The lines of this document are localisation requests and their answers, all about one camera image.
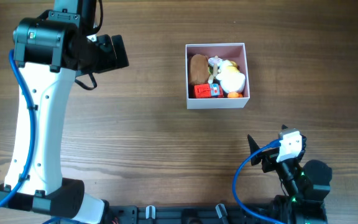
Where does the left blue cable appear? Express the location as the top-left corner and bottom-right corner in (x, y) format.
(0, 49), (80, 224)

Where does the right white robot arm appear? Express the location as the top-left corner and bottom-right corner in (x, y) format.
(249, 135), (333, 224)

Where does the pink white open box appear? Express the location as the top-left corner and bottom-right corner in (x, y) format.
(185, 42), (250, 110)

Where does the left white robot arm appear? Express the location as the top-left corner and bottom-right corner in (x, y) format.
(0, 1), (129, 223)

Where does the white plush duck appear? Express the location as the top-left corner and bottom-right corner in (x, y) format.
(216, 60), (246, 98)

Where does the right blue cable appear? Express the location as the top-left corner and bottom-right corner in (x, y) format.
(231, 139), (287, 224)

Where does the red toy fire truck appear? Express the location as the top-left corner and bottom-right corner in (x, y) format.
(194, 83), (224, 98)

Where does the white wooden rattle drum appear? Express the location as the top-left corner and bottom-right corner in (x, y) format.
(208, 55), (223, 79)

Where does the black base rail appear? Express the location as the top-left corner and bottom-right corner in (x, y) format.
(101, 203), (289, 224)

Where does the brown plush toy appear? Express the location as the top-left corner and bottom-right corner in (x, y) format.
(188, 54), (209, 86)

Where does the yellow cat rattle drum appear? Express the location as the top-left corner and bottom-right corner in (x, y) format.
(208, 71), (214, 84)

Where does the blue cable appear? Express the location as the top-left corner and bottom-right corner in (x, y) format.
(0, 49), (80, 224)
(231, 139), (287, 224)

